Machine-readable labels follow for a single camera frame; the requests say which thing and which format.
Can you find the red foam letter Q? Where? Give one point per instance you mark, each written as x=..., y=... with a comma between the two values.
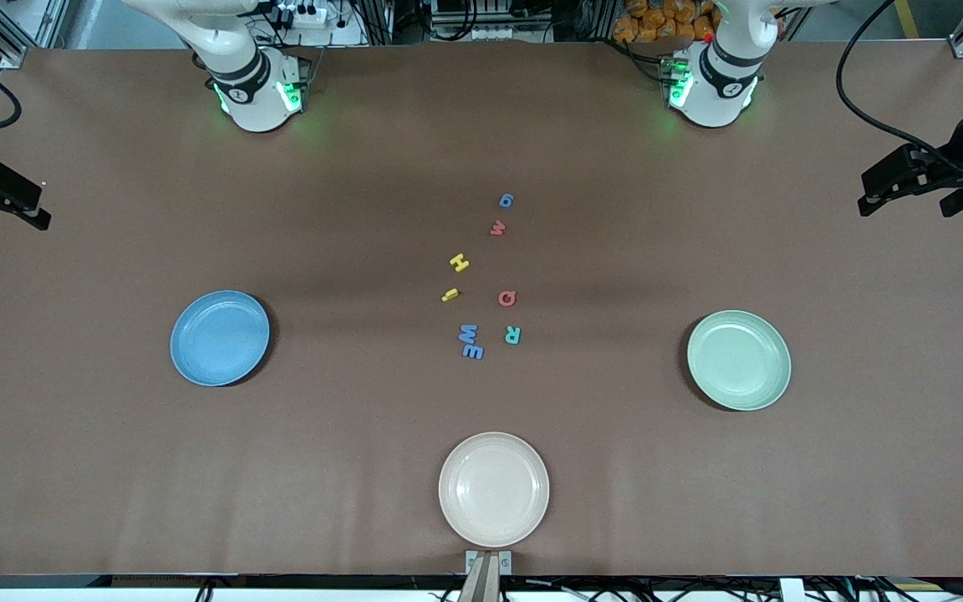
x=503, y=298

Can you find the teal foam letter R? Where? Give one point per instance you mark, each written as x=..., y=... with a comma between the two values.
x=512, y=336

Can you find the blue foam lowercase m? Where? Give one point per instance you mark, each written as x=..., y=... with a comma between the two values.
x=472, y=353

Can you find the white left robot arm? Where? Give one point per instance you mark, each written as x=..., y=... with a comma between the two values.
x=720, y=84

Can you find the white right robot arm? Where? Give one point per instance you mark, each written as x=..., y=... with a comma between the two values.
x=252, y=92

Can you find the green plate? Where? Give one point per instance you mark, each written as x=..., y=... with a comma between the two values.
x=739, y=361

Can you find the blue plate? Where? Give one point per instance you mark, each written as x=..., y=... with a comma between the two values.
x=220, y=339

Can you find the blue foam uppercase W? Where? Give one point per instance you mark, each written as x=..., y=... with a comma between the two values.
x=469, y=334

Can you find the beige plate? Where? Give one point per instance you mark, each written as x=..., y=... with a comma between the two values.
x=494, y=489

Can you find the bag of orange items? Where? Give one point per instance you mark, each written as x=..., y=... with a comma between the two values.
x=657, y=21

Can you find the white power strip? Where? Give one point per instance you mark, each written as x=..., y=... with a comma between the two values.
x=306, y=14

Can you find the yellow foam letter H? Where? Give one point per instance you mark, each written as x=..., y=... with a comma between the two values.
x=459, y=262

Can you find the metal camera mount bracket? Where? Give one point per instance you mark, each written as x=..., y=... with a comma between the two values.
x=488, y=564

